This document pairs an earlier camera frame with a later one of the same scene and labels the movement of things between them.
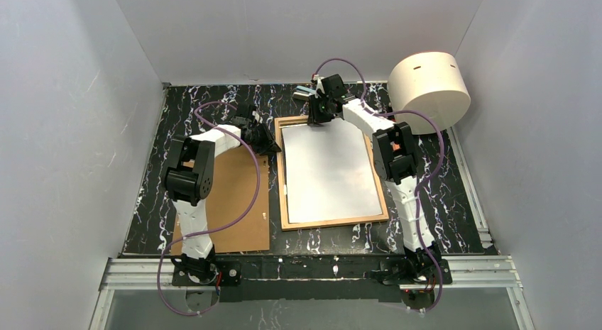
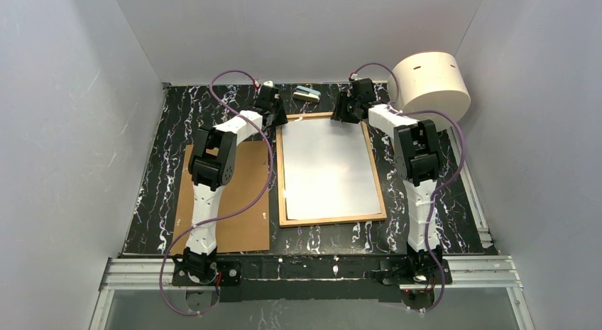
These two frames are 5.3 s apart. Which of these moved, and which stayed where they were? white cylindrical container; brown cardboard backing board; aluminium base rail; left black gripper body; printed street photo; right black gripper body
Moved: right black gripper body; left black gripper body
Stayed: brown cardboard backing board; aluminium base rail; printed street photo; white cylindrical container
